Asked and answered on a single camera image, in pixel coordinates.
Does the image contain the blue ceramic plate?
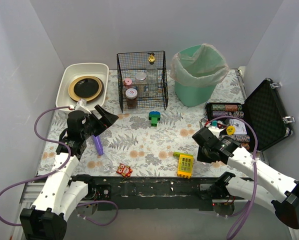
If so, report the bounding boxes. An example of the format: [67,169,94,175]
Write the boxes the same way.
[85,78,105,103]

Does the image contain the brown sauce jar white lid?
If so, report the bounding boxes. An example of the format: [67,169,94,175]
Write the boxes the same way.
[125,88,138,108]

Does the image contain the yellow plate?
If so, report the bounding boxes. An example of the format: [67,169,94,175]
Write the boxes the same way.
[68,76,97,102]

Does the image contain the small black plate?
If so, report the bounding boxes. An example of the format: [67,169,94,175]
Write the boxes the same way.
[73,78,100,98]

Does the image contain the pink lid toothpick jar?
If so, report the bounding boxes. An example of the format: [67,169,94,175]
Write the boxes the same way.
[123,78,133,89]

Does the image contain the clear glass cup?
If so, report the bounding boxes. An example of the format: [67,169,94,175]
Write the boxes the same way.
[99,157,113,174]

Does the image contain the silver lid pepper jar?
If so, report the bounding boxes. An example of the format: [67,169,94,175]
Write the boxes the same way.
[135,71,148,97]

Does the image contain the clear glass bottle gold cap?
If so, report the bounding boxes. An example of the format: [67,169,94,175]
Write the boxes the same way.
[146,52,158,98]

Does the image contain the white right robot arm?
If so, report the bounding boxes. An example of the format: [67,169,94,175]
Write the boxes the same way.
[192,126,299,230]

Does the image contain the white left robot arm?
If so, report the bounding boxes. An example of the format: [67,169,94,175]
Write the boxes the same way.
[20,105,119,240]

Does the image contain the purple toy piece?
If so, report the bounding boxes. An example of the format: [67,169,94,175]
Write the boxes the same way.
[92,135,104,156]

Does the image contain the yellow big blind button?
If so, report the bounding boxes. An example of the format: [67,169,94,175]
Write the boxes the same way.
[226,125,236,136]

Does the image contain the yellow green toy window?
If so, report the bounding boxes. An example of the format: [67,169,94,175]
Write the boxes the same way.
[173,152,194,179]

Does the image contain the blue orange chip stack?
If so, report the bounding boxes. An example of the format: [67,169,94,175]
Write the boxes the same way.
[218,135,251,143]

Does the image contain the deck of playing cards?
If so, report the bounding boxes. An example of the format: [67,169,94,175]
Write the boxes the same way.
[229,118,247,135]

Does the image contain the purple chip stack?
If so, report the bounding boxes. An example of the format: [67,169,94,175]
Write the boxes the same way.
[212,111,229,119]

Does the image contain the green blue chip stack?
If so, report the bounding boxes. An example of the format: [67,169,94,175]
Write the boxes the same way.
[211,104,226,112]

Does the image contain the blue orange loose chips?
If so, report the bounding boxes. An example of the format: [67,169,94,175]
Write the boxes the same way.
[228,111,245,119]

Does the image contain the red chip stack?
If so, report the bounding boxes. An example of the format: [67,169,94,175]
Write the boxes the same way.
[224,104,243,112]

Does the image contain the green blue toy block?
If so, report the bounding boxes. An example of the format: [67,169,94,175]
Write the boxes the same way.
[148,111,161,127]

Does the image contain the white rectangular basin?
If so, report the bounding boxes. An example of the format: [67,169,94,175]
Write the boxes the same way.
[55,62,109,112]

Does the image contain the red owl toy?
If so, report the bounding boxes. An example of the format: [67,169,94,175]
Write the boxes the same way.
[116,163,133,178]

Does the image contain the black poker chip case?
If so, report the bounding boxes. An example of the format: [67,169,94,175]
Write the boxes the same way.
[205,78,293,152]

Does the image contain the green trash bin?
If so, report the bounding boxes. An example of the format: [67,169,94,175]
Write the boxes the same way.
[173,44,228,108]

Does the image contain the clear plastic bin liner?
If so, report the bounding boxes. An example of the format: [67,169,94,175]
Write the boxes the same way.
[170,43,230,88]

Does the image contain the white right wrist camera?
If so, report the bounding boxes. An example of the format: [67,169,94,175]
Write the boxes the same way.
[207,125,223,138]

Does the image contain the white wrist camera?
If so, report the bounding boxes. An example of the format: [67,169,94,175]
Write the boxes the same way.
[68,99,92,114]
[207,125,223,138]

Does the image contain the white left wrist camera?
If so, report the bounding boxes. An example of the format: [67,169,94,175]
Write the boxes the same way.
[68,99,92,114]

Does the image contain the black wire basket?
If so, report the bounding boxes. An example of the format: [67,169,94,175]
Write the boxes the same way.
[116,50,169,112]

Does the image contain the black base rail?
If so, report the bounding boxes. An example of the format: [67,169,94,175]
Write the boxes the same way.
[70,174,231,211]

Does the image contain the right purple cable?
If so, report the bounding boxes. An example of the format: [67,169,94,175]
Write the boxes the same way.
[206,115,259,240]

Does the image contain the purple cable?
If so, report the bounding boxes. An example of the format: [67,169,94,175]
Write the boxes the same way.
[0,106,120,227]
[206,115,259,240]

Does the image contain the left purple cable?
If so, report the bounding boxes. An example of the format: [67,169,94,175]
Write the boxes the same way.
[0,106,120,227]

